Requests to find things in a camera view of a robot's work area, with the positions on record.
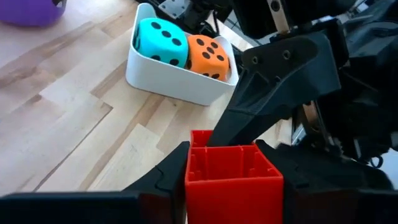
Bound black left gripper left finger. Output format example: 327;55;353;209
123;141;191;224

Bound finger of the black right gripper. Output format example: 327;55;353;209
206;30;343;147

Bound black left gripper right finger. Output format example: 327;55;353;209
254;139;396;224

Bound red heart-shaped toy brick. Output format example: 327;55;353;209
185;129;285;224

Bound orange foam dice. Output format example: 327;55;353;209
185;34;231;83

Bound white plastic bin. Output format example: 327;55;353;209
125;2;239;106

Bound teal foam dice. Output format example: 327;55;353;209
132;17;190;68

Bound purple monster-face bucket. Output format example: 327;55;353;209
0;0;68;27

